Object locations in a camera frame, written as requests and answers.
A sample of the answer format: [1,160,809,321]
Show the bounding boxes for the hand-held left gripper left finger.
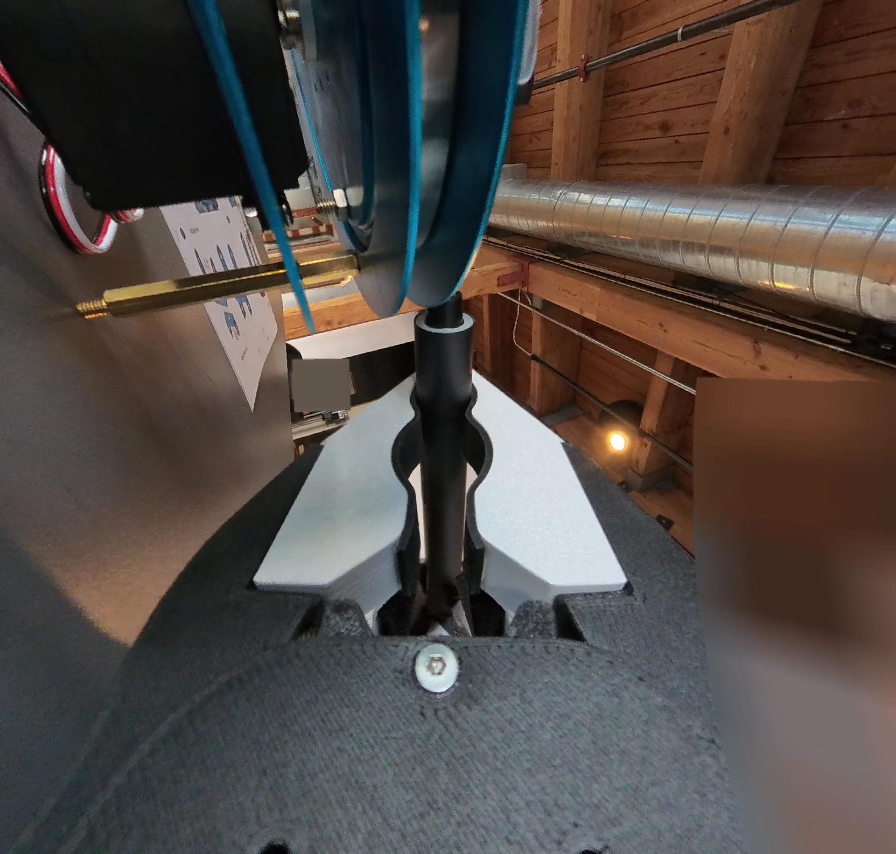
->
[252,376,422,618]

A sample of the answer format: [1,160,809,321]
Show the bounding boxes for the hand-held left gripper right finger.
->
[468,373,629,607]

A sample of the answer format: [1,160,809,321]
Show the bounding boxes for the blue toy robot arm base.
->
[0,0,548,320]

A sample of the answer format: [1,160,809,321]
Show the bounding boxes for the grey desk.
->
[0,91,296,854]

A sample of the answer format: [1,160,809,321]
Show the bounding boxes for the printed instruction sheet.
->
[160,196,282,414]

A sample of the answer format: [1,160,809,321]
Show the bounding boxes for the black ceiling pipe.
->
[521,0,896,93]

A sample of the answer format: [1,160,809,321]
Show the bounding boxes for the silver air duct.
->
[485,173,896,324]

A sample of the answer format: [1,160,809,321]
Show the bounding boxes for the red white black servo cable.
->
[0,63,146,257]

